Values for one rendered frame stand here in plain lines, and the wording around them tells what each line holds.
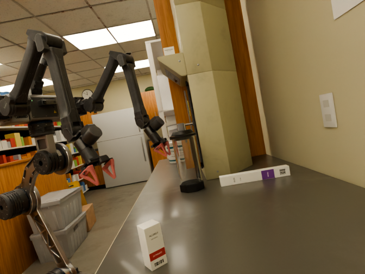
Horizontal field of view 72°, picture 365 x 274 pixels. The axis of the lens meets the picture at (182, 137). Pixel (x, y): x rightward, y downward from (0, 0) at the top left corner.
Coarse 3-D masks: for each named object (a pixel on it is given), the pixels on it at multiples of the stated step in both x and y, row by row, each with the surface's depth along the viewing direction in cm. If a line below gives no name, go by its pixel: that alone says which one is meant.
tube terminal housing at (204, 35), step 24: (192, 24) 108; (216, 24) 115; (192, 48) 108; (216, 48) 113; (192, 72) 109; (216, 72) 111; (192, 96) 110; (216, 96) 110; (240, 96) 123; (216, 120) 110; (240, 120) 121; (216, 144) 111; (240, 144) 119; (216, 168) 111; (240, 168) 117
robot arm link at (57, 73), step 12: (36, 36) 99; (48, 48) 100; (48, 60) 102; (60, 60) 102; (60, 72) 101; (60, 84) 101; (60, 96) 101; (72, 96) 104; (60, 108) 102; (72, 108) 103; (60, 120) 102; (72, 120) 101; (72, 132) 100
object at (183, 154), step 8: (192, 136) 98; (176, 144) 97; (184, 144) 96; (192, 144) 97; (176, 152) 98; (184, 152) 96; (192, 152) 97; (176, 160) 99; (184, 160) 96; (192, 160) 97; (184, 168) 97; (192, 168) 97; (184, 176) 97; (192, 176) 97; (200, 176) 99; (184, 184) 98
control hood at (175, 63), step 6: (174, 54) 108; (180, 54) 109; (162, 60) 109; (168, 60) 109; (174, 60) 109; (180, 60) 109; (162, 66) 117; (168, 66) 109; (174, 66) 109; (180, 66) 109; (162, 72) 135; (174, 72) 112; (180, 72) 109; (186, 72) 109; (180, 78) 116; (180, 84) 134
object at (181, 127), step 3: (180, 123) 99; (183, 123) 99; (177, 126) 100; (180, 126) 99; (183, 126) 99; (180, 129) 99; (183, 129) 99; (186, 129) 102; (189, 129) 98; (174, 132) 98; (177, 132) 97; (180, 132) 96; (183, 132) 96; (186, 132) 96; (189, 132) 97; (192, 132) 98; (171, 135) 99; (174, 135) 97
